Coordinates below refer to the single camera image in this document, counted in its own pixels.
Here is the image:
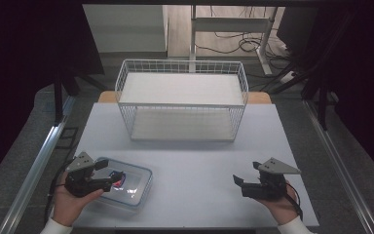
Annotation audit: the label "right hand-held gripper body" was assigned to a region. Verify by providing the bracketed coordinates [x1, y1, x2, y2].
[241, 157, 302, 200]

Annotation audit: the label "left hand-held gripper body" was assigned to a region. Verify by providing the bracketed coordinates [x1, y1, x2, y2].
[65, 151, 113, 198]

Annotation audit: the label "red and blue small packet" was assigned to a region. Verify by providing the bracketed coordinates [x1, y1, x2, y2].
[109, 170, 127, 191]

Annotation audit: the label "clear plastic container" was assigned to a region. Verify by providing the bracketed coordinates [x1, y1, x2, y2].
[90, 156, 154, 211]

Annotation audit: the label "person's left hand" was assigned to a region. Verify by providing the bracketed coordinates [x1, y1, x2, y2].
[52, 170, 105, 227]

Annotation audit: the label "person's right hand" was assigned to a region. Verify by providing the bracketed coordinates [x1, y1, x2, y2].
[254, 188, 302, 226]

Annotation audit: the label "person's right white sleeve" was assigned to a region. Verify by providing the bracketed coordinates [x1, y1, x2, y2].
[277, 215, 316, 234]

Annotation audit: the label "person's white sleeve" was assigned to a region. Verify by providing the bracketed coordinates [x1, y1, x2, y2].
[277, 215, 316, 234]
[39, 216, 74, 234]

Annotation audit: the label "person's left white sleeve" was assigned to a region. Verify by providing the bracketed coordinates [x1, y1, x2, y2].
[39, 216, 74, 234]

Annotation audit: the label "wooden table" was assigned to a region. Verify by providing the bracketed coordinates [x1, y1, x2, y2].
[96, 90, 273, 105]

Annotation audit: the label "black stand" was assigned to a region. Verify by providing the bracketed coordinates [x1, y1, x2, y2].
[53, 63, 108, 127]

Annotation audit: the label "white power strip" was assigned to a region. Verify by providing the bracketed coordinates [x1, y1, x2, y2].
[280, 70, 297, 85]

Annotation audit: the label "white cabinet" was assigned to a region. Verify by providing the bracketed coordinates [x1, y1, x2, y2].
[82, 3, 169, 55]

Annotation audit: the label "black monitor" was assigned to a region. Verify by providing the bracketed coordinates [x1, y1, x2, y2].
[276, 6, 308, 55]

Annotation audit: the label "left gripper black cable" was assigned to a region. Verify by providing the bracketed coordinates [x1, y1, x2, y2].
[44, 158, 74, 223]

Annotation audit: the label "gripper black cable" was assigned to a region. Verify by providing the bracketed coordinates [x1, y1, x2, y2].
[44, 158, 74, 223]
[284, 181, 305, 222]

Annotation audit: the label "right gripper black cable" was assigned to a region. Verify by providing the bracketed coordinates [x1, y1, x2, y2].
[284, 181, 305, 222]

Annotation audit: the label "aluminium rail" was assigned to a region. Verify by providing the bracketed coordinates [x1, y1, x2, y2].
[302, 98, 374, 234]
[0, 96, 76, 234]

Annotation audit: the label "white wire basket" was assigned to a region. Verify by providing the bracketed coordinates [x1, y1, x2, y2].
[114, 58, 250, 142]

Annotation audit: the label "black floor cables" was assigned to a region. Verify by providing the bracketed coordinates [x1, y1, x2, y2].
[195, 5, 293, 92]

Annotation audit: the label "white desk frame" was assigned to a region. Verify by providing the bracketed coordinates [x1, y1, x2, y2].
[189, 5, 280, 76]

